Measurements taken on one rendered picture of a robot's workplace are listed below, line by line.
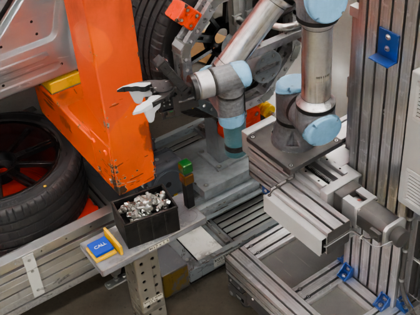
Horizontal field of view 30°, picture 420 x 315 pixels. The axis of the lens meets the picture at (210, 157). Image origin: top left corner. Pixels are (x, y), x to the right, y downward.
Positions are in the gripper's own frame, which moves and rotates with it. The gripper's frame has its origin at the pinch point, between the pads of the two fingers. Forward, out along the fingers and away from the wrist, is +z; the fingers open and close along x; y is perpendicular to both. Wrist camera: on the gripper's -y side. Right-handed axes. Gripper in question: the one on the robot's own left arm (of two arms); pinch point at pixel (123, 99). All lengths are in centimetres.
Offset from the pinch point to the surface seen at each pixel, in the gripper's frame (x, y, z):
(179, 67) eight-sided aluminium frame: 68, 28, -35
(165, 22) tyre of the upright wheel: 70, 11, -33
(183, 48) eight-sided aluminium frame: 62, 19, -36
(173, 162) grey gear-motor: 80, 74, -30
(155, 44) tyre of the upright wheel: 71, 18, -29
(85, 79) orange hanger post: 58, 19, 0
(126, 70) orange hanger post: 50, 15, -12
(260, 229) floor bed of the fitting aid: 64, 108, -58
